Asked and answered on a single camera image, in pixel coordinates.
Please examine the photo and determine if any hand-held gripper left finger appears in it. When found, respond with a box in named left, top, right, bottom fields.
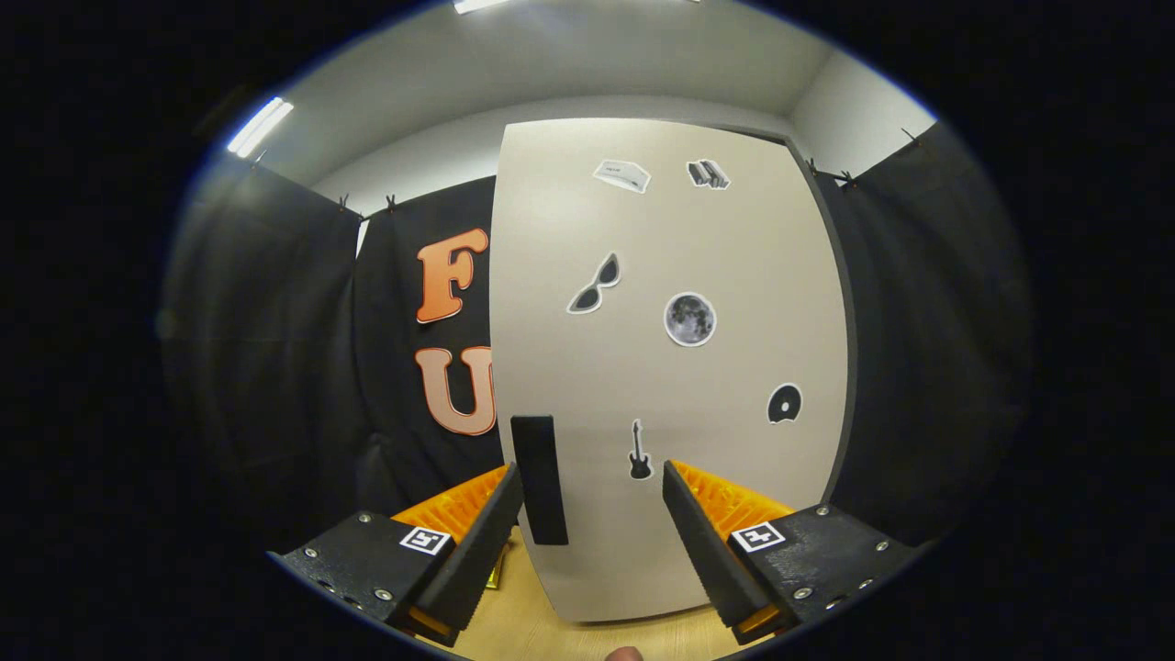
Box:
left=271, top=462, right=525, bottom=644

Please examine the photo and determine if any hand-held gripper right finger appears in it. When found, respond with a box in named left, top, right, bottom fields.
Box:
left=661, top=459, right=923, bottom=644

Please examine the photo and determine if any dark grey shoe cabinet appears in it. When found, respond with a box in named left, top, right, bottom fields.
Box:
left=716, top=124, right=861, bottom=506

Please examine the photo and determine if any beige shoe cabinet door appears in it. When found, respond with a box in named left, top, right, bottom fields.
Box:
left=488, top=118, right=850, bottom=623

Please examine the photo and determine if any black door handle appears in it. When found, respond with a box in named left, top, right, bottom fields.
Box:
left=510, top=415, right=570, bottom=546

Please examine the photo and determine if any black backdrop cloth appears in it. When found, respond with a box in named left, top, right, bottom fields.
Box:
left=161, top=124, right=1034, bottom=552

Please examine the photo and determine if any ceiling light strip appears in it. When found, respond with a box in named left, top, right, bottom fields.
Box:
left=227, top=96, right=295, bottom=159

